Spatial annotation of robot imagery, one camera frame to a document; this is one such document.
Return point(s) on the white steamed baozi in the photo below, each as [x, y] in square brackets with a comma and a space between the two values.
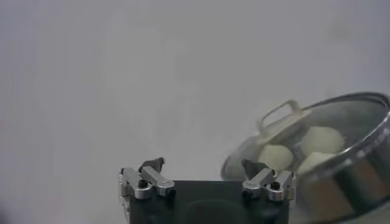
[323, 140]
[274, 156]
[314, 161]

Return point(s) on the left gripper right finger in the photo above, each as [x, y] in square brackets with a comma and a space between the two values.
[259, 179]

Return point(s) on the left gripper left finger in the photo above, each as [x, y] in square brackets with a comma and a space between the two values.
[152, 181]

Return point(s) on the stainless steel steamer basket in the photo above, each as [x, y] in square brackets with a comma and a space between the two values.
[350, 188]

